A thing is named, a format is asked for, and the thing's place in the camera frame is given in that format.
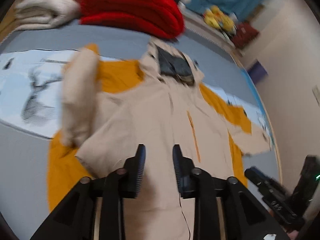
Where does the beige and orange jacket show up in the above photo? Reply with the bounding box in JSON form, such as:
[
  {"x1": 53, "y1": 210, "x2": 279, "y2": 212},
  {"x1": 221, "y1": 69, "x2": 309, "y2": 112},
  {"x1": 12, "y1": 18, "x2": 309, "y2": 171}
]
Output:
[{"x1": 47, "y1": 38, "x2": 272, "y2": 239}]

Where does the purple box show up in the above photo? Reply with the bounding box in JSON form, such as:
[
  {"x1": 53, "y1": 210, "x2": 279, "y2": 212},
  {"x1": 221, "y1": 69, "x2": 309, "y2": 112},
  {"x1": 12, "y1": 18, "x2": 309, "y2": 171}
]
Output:
[{"x1": 247, "y1": 60, "x2": 268, "y2": 85}]

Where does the light blue deer-print bedspread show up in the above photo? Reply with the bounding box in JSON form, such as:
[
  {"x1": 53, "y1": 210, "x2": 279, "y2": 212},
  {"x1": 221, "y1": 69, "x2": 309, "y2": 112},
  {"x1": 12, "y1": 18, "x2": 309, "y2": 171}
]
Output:
[{"x1": 1, "y1": 21, "x2": 270, "y2": 239}]

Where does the dark red bag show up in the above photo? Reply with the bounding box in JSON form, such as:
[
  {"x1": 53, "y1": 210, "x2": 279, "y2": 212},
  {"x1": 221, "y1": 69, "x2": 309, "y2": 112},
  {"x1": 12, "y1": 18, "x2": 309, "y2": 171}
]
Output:
[{"x1": 231, "y1": 22, "x2": 260, "y2": 49}]

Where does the yellow plush toy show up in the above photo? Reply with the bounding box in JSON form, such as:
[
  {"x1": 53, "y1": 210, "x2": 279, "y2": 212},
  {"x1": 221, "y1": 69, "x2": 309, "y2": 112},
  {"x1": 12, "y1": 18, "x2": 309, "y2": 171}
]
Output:
[{"x1": 203, "y1": 5, "x2": 236, "y2": 35}]

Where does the red folded knit garment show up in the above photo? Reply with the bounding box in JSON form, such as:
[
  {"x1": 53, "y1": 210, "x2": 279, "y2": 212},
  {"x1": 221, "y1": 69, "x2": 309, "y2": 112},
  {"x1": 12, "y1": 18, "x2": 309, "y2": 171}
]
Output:
[{"x1": 80, "y1": 0, "x2": 184, "y2": 40}]

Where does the cream folded blanket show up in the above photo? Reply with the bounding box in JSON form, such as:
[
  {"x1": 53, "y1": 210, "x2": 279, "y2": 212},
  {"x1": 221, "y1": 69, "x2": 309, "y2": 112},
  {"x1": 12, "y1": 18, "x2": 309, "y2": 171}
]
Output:
[{"x1": 15, "y1": 0, "x2": 80, "y2": 30}]

